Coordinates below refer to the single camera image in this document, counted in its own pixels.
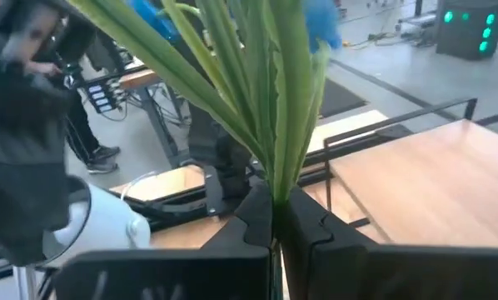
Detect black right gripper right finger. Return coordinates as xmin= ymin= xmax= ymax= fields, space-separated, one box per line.
xmin=278 ymin=186 xmax=369 ymax=300

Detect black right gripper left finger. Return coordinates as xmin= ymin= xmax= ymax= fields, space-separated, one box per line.
xmin=201 ymin=182 xmax=274 ymax=252

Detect blue and white flower bunch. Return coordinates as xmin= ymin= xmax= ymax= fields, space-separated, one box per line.
xmin=67 ymin=0 xmax=331 ymax=300

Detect wooden shelf with black legs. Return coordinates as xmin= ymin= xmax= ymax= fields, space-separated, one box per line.
xmin=321 ymin=97 xmax=498 ymax=248

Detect green artificial plant leaves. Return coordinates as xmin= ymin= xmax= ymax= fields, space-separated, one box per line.
xmin=127 ymin=0 xmax=342 ymax=200

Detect black floor mat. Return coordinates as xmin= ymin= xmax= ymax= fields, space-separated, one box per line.
xmin=318 ymin=77 xmax=369 ymax=120

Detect wooden desk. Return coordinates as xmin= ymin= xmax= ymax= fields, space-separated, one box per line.
xmin=80 ymin=57 xmax=192 ymax=168

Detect person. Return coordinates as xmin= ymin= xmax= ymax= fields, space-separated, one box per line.
xmin=23 ymin=16 xmax=122 ymax=175

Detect black box with green lights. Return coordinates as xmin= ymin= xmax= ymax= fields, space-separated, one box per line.
xmin=435 ymin=0 xmax=498 ymax=60

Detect white camera cable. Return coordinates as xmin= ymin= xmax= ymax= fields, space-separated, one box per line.
xmin=119 ymin=169 xmax=158 ymax=201

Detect black switch box with lights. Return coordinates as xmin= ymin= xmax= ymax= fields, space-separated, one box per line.
xmin=83 ymin=77 xmax=129 ymax=114

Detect floor cables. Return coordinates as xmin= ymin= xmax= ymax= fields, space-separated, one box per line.
xmin=342 ymin=22 xmax=437 ymax=49

